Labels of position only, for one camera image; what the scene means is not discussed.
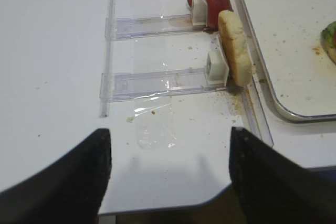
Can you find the clear acrylic rail lower left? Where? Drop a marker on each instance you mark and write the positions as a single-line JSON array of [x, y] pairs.
[[127, 86]]

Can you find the white pusher block upper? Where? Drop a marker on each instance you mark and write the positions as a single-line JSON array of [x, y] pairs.
[[199, 13]]

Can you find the white pusher block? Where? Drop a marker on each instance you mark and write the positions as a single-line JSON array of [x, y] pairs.
[[216, 69], [199, 13]]

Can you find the clear acrylic rail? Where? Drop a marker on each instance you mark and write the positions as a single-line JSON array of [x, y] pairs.
[[127, 86], [127, 28]]

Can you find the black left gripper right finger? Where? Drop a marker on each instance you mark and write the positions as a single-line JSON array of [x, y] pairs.
[[273, 189]]

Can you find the white pusher block lower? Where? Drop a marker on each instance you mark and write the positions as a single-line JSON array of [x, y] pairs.
[[216, 69]]

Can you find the clear acrylic outer left strip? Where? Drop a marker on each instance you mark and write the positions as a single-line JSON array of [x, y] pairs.
[[109, 45]]

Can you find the upright bread bun slice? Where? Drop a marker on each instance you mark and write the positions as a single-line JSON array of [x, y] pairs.
[[234, 43]]

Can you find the green lettuce on bun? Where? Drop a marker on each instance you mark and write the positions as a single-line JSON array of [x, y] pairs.
[[328, 35]]

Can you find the clear adhesive tape patch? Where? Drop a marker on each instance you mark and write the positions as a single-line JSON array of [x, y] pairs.
[[153, 117]]

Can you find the bottom bun on tray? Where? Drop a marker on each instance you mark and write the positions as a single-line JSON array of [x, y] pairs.
[[331, 52]]

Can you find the silver metal tray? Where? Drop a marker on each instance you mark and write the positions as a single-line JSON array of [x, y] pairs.
[[300, 75]]

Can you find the clear acrylic rail upper left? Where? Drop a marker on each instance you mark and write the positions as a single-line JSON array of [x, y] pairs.
[[127, 28]]

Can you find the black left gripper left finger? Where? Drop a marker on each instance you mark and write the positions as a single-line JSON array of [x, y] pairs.
[[70, 190]]

